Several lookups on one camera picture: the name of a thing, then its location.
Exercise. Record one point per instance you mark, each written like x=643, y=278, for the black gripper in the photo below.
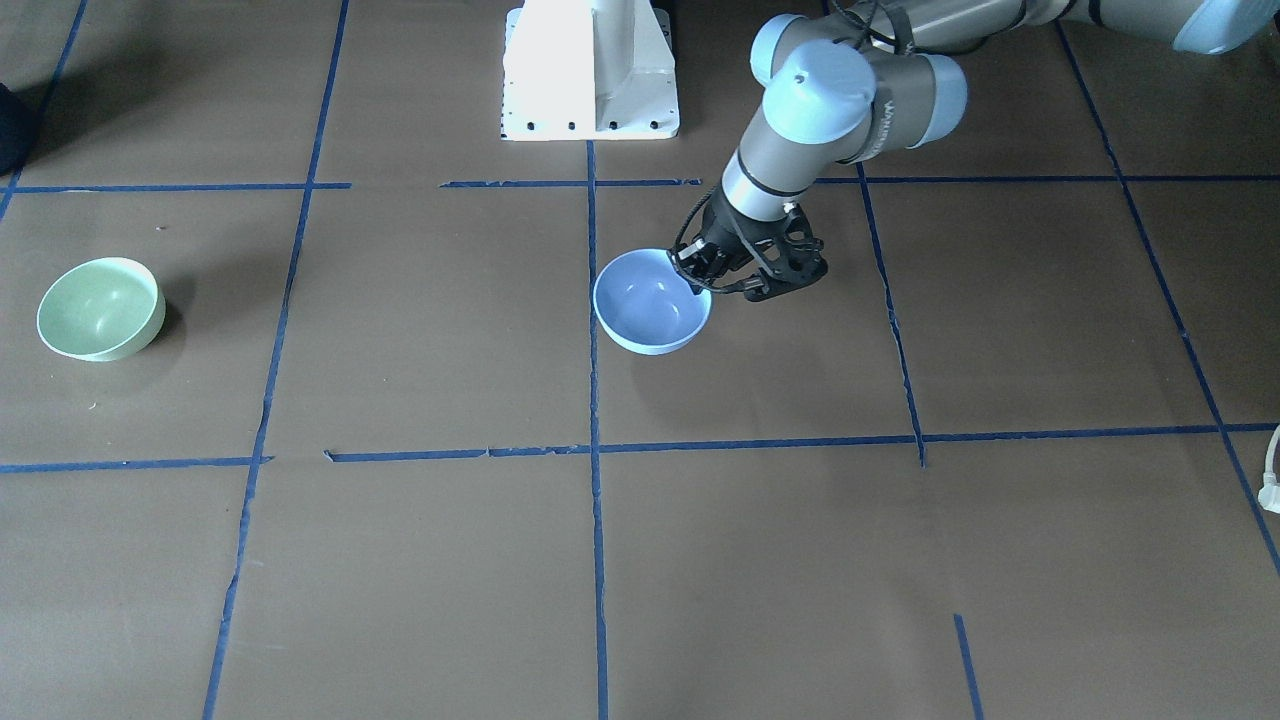
x=724, y=236

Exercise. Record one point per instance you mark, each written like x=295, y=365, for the blue bowl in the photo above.
x=645, y=306

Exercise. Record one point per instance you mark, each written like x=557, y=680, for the green bowl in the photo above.
x=102, y=311

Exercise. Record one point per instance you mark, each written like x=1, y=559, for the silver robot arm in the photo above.
x=879, y=76

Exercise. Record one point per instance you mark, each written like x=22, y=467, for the blue saucepan with glass lid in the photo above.
x=19, y=127

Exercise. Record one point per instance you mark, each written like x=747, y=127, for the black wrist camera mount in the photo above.
x=786, y=254

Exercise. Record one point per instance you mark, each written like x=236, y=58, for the white pedestal column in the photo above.
x=589, y=71

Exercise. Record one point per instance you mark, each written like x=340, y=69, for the white plug on cord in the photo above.
x=1268, y=494

